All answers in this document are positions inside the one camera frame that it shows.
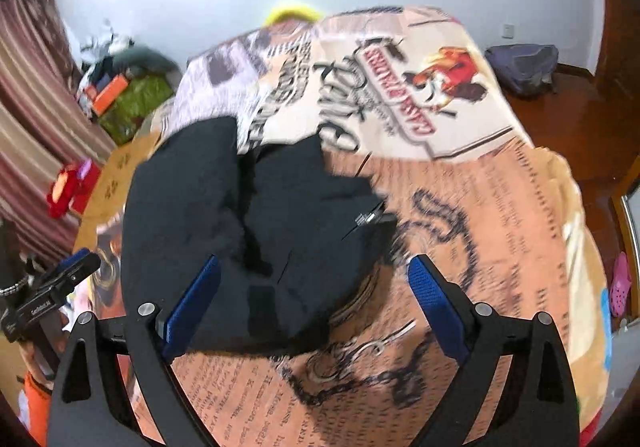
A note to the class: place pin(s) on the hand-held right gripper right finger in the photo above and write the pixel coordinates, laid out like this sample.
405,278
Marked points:
437,307

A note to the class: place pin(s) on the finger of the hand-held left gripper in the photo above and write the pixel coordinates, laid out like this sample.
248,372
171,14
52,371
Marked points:
82,261

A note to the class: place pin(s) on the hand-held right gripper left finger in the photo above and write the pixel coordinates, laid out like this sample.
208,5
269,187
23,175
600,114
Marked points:
192,307

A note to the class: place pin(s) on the black zip jacket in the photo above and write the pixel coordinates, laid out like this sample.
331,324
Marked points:
200,227

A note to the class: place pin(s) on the person's left forearm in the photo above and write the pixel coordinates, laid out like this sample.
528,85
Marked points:
7,252

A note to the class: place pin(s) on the red toy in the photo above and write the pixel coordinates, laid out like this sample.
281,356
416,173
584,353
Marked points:
70,187

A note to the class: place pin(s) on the printed blanket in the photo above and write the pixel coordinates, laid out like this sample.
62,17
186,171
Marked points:
475,202

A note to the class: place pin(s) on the green patterned cloth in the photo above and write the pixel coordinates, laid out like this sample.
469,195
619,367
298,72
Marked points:
135,109

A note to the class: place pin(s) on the striped curtain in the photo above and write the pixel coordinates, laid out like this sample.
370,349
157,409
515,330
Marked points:
30,102

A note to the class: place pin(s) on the orange box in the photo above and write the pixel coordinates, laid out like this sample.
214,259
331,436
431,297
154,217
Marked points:
109,94

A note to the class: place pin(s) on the pink clog shoe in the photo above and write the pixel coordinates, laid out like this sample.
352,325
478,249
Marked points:
620,284

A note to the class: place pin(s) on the grey pillow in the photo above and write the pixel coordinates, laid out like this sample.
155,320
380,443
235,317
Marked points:
142,61

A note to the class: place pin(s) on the pile of white clutter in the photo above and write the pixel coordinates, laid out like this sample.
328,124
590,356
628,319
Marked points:
107,44

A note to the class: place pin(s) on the blue-grey backpack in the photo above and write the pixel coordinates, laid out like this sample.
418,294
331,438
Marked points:
522,67

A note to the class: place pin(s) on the yellow pillow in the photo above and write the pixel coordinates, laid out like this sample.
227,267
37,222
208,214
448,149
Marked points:
292,12

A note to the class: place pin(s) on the white wall outlet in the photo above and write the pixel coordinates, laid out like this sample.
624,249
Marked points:
507,30

